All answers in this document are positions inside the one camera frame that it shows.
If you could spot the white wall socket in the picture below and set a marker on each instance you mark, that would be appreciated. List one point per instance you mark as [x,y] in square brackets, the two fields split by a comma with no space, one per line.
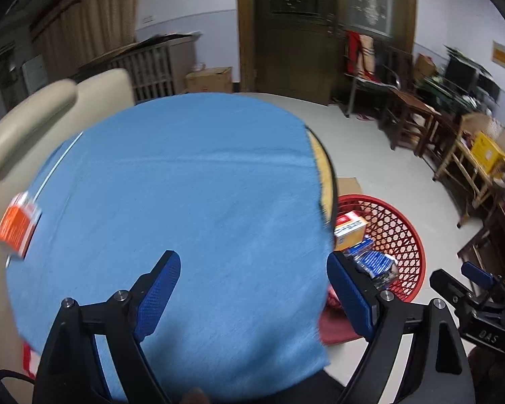
[149,19]

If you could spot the blue tablecloth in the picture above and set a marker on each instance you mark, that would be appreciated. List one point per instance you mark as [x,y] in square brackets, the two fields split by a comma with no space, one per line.
[185,185]

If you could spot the thin white rod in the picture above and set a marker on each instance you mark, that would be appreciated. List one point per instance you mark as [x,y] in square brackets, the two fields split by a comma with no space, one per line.
[79,136]

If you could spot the flat cardboard piece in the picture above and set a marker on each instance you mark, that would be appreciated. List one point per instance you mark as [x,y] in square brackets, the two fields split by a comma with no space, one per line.
[347,186]

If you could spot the person's dark clothing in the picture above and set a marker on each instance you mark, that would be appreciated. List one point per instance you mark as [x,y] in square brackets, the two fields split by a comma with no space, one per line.
[496,378]

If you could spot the white framed panel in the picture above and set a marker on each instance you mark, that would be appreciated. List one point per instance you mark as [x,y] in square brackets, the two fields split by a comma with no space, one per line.
[35,73]

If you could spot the red yellow cardboard box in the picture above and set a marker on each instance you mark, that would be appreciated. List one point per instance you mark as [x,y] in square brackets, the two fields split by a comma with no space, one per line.
[349,229]

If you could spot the yellow wall sign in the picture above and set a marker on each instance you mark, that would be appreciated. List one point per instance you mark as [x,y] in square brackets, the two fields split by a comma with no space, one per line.
[503,55]

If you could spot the wooden baby crib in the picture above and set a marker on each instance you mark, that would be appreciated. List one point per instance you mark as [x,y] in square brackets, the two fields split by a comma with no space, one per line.
[151,71]

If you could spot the brown cardboard carton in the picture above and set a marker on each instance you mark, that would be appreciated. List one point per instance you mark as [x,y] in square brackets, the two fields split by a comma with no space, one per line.
[208,81]

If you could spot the dark wooden door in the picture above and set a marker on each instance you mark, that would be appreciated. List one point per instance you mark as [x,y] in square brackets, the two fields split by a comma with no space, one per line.
[294,50]

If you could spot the red slipper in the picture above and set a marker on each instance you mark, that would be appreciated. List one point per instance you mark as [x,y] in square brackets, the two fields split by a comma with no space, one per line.
[364,117]

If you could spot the blue white snack packet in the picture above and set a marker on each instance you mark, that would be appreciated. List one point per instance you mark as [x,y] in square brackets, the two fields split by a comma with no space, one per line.
[376,261]

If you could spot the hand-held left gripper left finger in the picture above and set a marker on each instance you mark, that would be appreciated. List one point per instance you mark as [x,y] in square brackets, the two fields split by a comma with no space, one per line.
[158,298]

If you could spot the orange white tissue pack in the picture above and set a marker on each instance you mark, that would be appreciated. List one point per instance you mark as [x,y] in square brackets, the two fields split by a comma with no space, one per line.
[14,225]

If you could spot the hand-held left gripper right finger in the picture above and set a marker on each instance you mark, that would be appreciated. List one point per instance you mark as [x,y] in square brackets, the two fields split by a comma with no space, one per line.
[349,294]

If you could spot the black computer monitor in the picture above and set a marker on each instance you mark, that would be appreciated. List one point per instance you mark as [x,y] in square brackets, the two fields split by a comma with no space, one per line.
[461,73]

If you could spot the beige curtain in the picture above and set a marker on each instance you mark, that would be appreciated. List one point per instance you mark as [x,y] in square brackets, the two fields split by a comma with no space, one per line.
[88,21]

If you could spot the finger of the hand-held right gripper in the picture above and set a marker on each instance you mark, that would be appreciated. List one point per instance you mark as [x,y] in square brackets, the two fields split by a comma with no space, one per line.
[479,275]
[448,286]

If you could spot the metal frame chair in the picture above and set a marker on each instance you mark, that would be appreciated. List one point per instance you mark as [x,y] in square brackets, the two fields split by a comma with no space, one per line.
[368,88]

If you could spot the open brown cardboard box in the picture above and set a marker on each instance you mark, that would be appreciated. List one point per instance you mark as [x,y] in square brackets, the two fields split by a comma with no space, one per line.
[425,66]

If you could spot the bamboo chair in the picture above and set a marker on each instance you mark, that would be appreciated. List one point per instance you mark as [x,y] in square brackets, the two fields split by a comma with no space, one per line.
[467,155]

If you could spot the dark wooden chair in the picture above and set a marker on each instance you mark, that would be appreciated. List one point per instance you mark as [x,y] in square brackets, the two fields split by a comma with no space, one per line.
[408,101]

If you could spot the red plastic basket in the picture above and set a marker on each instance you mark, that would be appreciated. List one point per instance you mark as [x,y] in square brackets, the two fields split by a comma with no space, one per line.
[397,227]

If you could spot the red striped cloth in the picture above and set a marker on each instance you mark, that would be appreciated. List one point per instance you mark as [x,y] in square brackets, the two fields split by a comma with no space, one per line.
[357,54]

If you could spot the dark red cloth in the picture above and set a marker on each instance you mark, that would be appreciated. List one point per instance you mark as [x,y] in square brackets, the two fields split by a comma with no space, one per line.
[336,324]

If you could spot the beige leather sofa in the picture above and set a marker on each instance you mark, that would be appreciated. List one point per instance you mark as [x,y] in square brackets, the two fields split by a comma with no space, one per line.
[25,126]

